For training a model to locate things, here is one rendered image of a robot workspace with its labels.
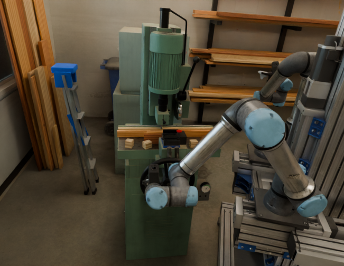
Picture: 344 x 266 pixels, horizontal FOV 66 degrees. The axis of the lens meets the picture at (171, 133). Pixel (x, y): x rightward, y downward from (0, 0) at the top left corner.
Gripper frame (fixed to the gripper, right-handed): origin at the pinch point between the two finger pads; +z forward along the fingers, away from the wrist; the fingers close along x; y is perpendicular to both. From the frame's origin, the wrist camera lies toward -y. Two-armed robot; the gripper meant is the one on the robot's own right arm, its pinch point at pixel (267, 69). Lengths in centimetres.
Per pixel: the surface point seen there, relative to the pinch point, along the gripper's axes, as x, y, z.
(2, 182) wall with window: -231, 83, -1
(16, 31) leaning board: -200, -38, 43
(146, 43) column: -89, -31, -36
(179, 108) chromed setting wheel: -72, 9, -44
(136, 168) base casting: -101, 33, -71
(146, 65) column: -91, -18, -36
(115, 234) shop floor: -128, 107, -48
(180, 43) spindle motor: -71, -33, -58
